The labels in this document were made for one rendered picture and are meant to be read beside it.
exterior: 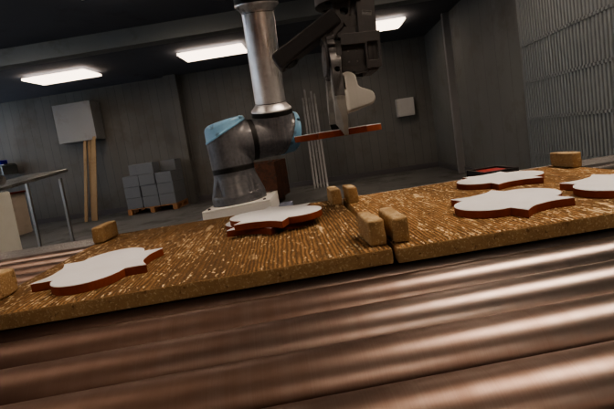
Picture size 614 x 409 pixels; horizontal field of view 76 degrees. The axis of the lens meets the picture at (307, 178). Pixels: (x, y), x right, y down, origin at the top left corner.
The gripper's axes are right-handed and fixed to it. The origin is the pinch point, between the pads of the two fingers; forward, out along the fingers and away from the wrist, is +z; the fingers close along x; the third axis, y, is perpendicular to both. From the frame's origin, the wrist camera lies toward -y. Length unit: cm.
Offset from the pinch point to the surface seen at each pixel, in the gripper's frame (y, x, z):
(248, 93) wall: -96, 883, -119
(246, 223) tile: -14.2, -10.3, 10.8
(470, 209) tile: 12.1, -18.3, 10.5
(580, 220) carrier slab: 20.1, -24.8, 11.3
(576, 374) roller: 5.4, -43.9, 13.4
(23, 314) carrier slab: -33.1, -26.2, 13.8
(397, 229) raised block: 2.3, -24.1, 10.4
